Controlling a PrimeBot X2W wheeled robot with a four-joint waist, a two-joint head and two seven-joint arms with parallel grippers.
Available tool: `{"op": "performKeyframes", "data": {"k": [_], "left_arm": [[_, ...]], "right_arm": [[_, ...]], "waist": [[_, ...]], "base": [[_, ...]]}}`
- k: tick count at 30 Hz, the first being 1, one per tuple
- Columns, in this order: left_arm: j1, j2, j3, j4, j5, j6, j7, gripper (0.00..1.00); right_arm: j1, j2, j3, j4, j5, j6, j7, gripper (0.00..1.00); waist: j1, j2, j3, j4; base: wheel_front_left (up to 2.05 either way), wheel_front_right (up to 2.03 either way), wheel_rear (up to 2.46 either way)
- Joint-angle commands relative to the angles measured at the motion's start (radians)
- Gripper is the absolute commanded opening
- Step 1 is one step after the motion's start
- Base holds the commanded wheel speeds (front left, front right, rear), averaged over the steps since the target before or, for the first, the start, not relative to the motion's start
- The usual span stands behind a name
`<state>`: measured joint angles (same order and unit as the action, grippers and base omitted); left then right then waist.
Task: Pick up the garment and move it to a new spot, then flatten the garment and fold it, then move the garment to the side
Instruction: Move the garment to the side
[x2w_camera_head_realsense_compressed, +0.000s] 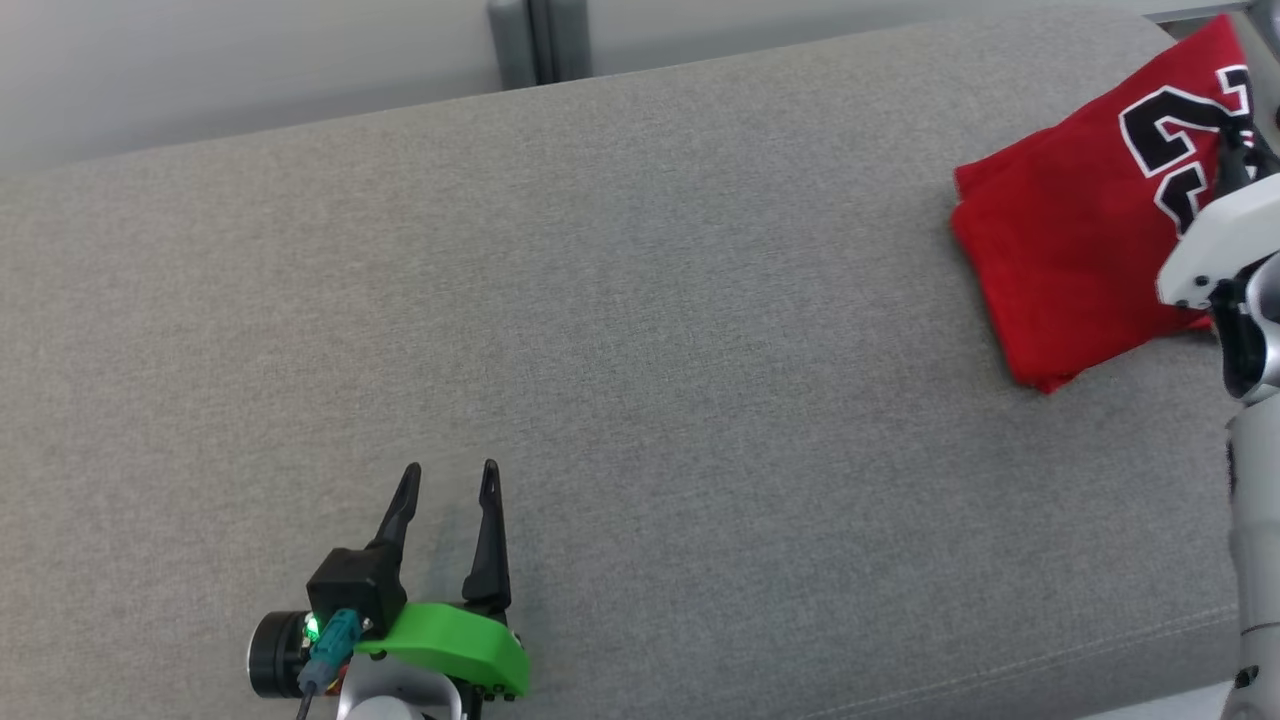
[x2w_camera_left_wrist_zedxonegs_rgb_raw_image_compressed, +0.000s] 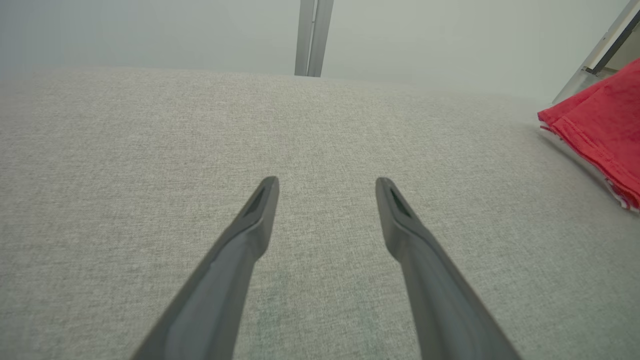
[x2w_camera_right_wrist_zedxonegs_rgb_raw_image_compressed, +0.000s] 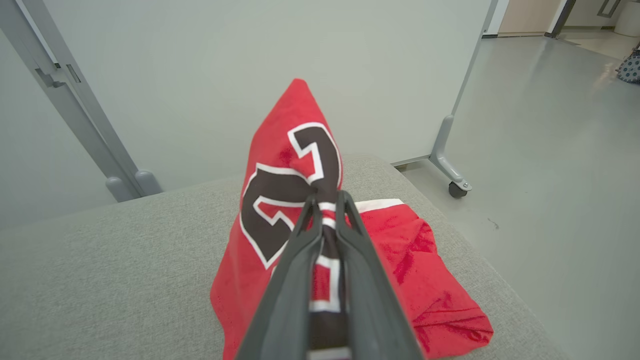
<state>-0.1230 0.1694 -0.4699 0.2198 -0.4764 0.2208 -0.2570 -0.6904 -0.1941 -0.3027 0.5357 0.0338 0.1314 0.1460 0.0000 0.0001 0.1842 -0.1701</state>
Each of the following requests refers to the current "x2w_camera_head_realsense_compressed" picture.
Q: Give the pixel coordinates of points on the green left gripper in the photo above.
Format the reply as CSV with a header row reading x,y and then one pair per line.
x,y
450,645

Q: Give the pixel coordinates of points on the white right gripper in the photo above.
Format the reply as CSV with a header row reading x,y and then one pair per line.
x,y
1220,240

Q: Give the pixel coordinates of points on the red basketball jersey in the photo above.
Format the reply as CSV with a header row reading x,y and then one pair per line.
x,y
1070,250

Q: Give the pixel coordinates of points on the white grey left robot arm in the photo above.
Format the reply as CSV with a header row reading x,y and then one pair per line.
x,y
400,700

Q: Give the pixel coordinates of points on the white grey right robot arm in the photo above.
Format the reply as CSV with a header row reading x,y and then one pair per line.
x,y
1260,500

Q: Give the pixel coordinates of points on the grey fabric sofa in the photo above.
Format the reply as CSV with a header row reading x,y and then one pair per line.
x,y
600,350

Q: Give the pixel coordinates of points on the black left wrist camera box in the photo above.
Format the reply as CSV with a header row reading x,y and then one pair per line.
x,y
350,590

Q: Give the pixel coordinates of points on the grey upright post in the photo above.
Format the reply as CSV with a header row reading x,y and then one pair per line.
x,y
540,40

